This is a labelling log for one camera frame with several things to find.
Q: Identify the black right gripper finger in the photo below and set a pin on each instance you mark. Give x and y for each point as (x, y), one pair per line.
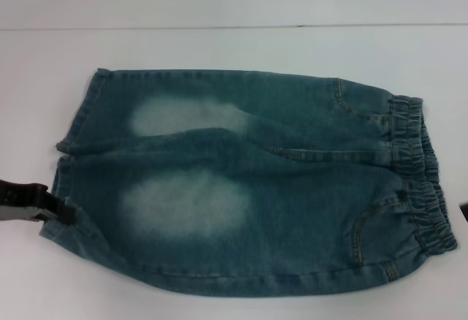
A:
(465, 212)

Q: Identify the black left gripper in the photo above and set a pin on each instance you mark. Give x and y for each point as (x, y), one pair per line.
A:
(22, 197)

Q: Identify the blue denim shorts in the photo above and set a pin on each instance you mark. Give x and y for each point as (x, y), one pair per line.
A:
(256, 152)

